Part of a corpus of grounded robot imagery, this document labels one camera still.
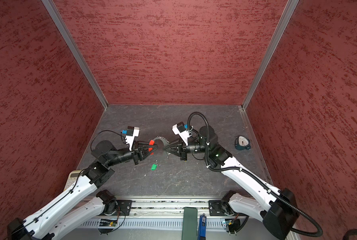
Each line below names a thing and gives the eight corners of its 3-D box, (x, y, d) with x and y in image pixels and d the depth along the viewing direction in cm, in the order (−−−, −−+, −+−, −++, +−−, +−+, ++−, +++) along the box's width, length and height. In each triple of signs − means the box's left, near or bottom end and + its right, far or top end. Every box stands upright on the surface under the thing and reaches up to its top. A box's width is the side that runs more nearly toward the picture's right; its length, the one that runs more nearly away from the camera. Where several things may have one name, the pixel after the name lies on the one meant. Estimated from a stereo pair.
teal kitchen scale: (236, 151, 98) (238, 147, 94) (233, 139, 104) (235, 135, 100) (249, 151, 98) (252, 147, 94) (245, 139, 104) (248, 135, 100)
